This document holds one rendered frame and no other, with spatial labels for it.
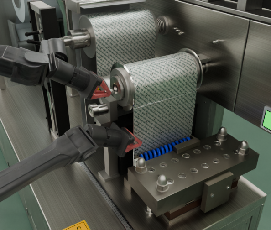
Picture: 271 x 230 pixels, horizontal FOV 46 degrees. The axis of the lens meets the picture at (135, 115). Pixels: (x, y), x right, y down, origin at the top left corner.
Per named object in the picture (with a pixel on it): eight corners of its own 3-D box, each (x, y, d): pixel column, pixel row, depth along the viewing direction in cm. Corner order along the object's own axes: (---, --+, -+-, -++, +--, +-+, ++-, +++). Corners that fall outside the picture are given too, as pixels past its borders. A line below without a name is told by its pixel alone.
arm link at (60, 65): (43, 81, 79) (56, 66, 77) (40, 62, 83) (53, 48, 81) (65, 90, 84) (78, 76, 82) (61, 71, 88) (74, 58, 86)
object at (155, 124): (132, 158, 102) (133, 108, 92) (190, 137, 112) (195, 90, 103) (133, 159, 101) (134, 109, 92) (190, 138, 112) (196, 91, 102)
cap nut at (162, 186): (153, 186, 89) (153, 174, 87) (163, 181, 91) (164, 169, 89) (160, 194, 86) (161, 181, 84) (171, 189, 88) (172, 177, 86)
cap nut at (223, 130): (214, 137, 110) (215, 126, 108) (221, 133, 112) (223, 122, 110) (221, 142, 108) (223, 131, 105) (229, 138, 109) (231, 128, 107)
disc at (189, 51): (172, 83, 115) (174, 43, 107) (173, 82, 115) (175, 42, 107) (199, 99, 104) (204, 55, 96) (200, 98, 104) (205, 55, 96)
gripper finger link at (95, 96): (108, 107, 93) (83, 97, 87) (96, 97, 98) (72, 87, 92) (119, 87, 92) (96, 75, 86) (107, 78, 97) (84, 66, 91)
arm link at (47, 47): (20, 86, 80) (24, 60, 74) (17, 55, 87) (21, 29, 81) (67, 88, 86) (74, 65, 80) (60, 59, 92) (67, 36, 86)
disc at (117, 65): (111, 99, 103) (109, 55, 96) (112, 99, 104) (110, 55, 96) (134, 119, 92) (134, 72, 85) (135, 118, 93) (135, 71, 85)
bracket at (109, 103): (97, 175, 113) (91, 98, 98) (113, 168, 116) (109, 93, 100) (103, 183, 109) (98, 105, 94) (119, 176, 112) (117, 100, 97)
